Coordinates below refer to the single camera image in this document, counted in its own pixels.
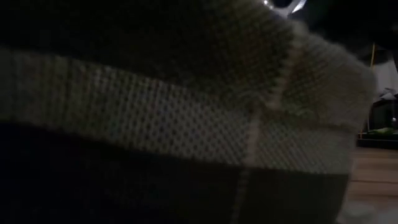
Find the dark grey checked towel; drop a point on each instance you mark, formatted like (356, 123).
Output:
(155, 109)

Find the bright ceiling light panel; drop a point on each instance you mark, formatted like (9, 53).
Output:
(299, 7)

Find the green object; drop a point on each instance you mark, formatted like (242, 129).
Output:
(384, 131)

